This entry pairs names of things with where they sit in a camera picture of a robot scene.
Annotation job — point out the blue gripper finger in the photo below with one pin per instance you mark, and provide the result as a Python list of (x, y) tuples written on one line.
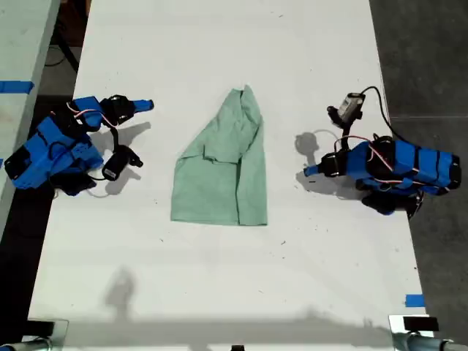
[(143, 103), (144, 108), (315, 173), (313, 169)]

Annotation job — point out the pale green t-shirt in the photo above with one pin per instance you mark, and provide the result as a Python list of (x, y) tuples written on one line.
[(219, 183)]

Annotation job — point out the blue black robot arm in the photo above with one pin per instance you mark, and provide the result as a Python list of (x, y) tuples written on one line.
[(420, 166), (55, 146)]

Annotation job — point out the long blue tape strip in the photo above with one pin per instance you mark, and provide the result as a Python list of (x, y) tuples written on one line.
[(16, 86)]

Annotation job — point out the pale side table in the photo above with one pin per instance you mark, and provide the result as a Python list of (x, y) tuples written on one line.
[(22, 44)]

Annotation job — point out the short blue tape piece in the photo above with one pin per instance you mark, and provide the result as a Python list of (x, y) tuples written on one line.
[(415, 300)]

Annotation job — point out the shiny metal plate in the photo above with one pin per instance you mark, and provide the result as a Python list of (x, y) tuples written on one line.
[(61, 331), (395, 324)]

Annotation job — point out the small black box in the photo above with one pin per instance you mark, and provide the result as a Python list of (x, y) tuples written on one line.
[(420, 323), (41, 328)]

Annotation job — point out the small black clamp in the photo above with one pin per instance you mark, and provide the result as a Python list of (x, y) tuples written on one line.
[(237, 348)]

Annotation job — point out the grey metal pipe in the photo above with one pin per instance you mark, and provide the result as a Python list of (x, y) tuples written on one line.
[(420, 343), (25, 345)]

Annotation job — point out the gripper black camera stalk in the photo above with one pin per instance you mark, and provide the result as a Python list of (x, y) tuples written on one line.
[(346, 135), (115, 138)]

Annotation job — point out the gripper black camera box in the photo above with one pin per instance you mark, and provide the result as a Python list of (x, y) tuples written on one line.
[(349, 106), (116, 165)]

